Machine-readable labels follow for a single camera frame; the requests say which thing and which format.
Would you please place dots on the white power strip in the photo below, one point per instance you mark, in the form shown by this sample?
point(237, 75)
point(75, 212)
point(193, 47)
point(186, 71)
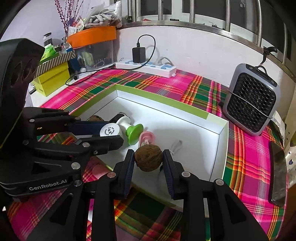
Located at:
point(165, 70)

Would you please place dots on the striped box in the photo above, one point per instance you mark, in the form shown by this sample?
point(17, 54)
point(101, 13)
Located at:
point(54, 62)

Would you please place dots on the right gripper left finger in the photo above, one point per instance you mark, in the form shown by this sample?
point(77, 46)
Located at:
point(67, 218)

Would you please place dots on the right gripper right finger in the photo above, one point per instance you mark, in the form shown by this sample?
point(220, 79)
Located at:
point(228, 216)

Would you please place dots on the grey mini heater fan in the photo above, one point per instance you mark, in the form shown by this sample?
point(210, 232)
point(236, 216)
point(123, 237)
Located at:
point(252, 99)

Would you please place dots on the green white cardboard box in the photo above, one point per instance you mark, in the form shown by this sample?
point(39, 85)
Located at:
point(199, 140)

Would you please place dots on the black window handle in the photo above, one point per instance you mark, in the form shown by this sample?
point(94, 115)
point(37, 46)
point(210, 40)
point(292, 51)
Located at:
point(267, 51)

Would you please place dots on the black smartphone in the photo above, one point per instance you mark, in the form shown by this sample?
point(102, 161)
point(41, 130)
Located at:
point(278, 176)

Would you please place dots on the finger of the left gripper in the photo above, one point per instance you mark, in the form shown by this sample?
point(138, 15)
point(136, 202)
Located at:
point(69, 126)
point(83, 147)

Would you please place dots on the white gloves pile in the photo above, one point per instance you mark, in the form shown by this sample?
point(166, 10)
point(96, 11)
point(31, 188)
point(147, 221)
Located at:
point(103, 20)

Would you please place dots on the black charger with cable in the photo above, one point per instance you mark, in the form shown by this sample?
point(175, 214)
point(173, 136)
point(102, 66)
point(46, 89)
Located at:
point(138, 56)

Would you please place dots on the white round cap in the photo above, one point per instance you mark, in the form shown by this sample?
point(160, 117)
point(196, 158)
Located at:
point(111, 129)

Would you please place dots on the pink stapler case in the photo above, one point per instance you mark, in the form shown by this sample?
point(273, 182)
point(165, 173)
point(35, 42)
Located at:
point(146, 138)

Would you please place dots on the yellow box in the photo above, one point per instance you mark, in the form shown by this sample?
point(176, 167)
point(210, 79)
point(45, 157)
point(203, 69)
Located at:
point(52, 80)

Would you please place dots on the purple flower branches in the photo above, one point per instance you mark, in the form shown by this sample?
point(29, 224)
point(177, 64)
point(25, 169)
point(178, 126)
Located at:
point(69, 13)

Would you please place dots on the white green spool gadget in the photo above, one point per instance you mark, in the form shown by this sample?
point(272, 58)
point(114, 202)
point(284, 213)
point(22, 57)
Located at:
point(132, 132)

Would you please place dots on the orange lid storage bin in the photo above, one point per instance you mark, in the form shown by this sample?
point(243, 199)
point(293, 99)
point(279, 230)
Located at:
point(94, 46)

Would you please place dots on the brown walnut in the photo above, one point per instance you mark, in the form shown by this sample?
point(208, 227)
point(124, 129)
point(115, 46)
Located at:
point(95, 118)
point(148, 157)

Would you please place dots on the pink cable holder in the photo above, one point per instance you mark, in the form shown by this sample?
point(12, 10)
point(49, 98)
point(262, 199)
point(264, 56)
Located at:
point(99, 170)

